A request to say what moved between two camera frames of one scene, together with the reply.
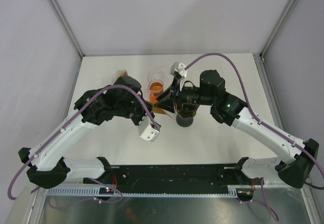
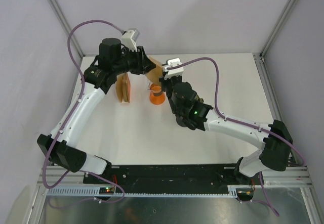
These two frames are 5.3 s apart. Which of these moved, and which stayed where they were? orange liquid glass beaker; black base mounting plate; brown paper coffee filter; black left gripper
Moved: brown paper coffee filter; black left gripper
Stayed: black base mounting plate; orange liquid glass beaker
